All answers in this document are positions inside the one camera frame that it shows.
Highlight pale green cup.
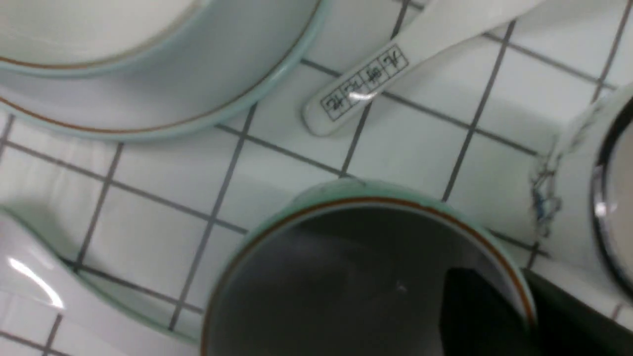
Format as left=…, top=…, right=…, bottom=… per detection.
left=200, top=178, right=543, bottom=356

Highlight pale green plate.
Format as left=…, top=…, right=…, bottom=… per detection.
left=1, top=0, right=332, bottom=141

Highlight black-rimmed white cup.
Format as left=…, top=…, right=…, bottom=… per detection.
left=529, top=84, right=633, bottom=303

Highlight plain white spoon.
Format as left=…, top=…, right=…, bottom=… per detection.
left=0, top=208, right=200, bottom=356

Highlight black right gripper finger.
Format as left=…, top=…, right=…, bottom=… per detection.
left=440, top=268, right=633, bottom=356

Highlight white spoon with characters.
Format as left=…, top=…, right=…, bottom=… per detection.
left=301, top=0, right=541, bottom=137

